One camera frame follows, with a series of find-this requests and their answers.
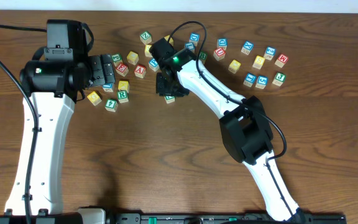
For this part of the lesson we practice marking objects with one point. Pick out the red E block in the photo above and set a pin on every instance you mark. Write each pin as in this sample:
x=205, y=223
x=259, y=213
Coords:
x=122, y=69

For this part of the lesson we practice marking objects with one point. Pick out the blue 2 block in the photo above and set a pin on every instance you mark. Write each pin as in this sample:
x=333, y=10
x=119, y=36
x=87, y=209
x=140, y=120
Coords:
x=269, y=53

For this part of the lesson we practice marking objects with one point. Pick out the blue l block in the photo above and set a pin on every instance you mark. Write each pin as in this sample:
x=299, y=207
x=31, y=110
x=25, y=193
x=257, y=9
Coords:
x=108, y=87
x=190, y=46

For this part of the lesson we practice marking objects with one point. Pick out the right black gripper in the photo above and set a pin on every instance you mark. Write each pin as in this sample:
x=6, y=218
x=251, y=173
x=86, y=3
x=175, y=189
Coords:
x=165, y=84

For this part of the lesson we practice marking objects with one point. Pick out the blue L block upper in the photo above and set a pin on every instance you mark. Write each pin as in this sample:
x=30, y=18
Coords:
x=190, y=46

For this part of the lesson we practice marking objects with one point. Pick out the yellow block far left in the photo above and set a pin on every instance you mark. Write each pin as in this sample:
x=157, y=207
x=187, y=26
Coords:
x=94, y=98

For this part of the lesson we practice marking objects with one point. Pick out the blue 5 block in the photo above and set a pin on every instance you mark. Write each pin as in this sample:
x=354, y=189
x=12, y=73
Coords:
x=261, y=82

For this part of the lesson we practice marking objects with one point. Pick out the yellow block near J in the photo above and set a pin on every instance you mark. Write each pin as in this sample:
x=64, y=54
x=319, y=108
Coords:
x=132, y=58

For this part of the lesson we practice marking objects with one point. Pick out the green N block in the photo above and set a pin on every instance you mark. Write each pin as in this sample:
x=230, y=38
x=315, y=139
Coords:
x=169, y=99

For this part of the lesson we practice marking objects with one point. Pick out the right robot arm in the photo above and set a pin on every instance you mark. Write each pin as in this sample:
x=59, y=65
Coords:
x=245, y=129

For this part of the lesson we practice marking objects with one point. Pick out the red A block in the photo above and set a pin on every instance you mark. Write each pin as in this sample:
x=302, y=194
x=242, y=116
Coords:
x=140, y=71

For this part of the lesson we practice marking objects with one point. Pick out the yellow S block right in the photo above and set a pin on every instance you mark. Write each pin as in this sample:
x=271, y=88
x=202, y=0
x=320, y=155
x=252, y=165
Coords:
x=258, y=62

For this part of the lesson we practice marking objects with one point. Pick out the yellow s block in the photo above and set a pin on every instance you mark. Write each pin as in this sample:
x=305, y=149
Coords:
x=258, y=62
x=147, y=50

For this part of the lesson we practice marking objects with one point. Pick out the red M block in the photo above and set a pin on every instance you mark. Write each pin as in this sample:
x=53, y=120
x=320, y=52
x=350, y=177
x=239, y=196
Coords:
x=281, y=60

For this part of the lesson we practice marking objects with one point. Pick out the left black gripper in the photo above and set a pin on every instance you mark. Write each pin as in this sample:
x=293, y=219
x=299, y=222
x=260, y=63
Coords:
x=96, y=70

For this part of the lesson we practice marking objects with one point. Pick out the red U block right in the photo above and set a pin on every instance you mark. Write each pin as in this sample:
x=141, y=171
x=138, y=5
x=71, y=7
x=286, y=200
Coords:
x=219, y=53

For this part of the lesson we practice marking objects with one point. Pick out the yellow O block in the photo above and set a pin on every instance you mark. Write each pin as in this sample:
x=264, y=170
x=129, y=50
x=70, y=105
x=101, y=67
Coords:
x=234, y=66

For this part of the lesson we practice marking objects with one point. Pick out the green R block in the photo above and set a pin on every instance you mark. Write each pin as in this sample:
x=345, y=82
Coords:
x=122, y=96

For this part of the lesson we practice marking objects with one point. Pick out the blue X block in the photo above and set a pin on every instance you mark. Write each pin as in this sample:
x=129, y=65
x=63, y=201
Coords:
x=247, y=47

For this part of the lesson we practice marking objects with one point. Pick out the yellow block top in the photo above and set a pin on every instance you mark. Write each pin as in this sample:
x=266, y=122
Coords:
x=169, y=39

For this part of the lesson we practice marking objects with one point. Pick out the green J block left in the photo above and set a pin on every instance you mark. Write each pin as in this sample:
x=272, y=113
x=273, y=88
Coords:
x=116, y=59

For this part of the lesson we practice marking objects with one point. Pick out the green B block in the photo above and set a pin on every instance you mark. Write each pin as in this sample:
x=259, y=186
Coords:
x=202, y=56

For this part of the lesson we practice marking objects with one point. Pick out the green 4 block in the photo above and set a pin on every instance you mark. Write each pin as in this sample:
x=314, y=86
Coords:
x=111, y=105

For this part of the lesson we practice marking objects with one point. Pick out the blue L block lower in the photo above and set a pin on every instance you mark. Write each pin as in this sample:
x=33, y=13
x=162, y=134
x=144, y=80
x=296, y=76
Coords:
x=108, y=87

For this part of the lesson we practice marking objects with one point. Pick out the blue I block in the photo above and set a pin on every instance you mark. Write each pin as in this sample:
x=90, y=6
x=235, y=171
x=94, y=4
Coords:
x=249, y=80

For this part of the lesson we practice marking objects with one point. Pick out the green j block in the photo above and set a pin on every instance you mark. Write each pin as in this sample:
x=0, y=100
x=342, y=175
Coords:
x=279, y=79
x=116, y=59

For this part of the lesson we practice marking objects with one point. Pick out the blue block top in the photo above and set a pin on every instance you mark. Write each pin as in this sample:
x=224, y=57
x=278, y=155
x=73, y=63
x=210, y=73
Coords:
x=194, y=38

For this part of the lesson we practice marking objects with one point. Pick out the yellow S block left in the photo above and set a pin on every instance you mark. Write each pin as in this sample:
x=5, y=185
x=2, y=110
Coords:
x=147, y=50

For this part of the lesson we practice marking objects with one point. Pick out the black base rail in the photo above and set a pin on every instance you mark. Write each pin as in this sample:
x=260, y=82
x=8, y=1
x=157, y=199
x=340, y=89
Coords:
x=91, y=215

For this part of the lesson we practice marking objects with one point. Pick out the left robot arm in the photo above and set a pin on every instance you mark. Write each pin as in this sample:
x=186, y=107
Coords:
x=53, y=81

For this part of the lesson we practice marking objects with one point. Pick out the yellow block beside R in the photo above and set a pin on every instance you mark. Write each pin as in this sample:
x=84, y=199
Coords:
x=123, y=85

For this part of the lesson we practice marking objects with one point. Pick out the blue D block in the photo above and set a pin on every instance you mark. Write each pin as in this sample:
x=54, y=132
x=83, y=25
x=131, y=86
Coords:
x=222, y=43

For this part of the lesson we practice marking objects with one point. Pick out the green Z block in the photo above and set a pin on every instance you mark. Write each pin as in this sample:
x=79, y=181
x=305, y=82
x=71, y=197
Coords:
x=146, y=37

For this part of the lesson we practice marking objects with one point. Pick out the blue P block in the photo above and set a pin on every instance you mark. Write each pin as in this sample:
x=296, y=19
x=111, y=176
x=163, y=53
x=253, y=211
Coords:
x=153, y=65

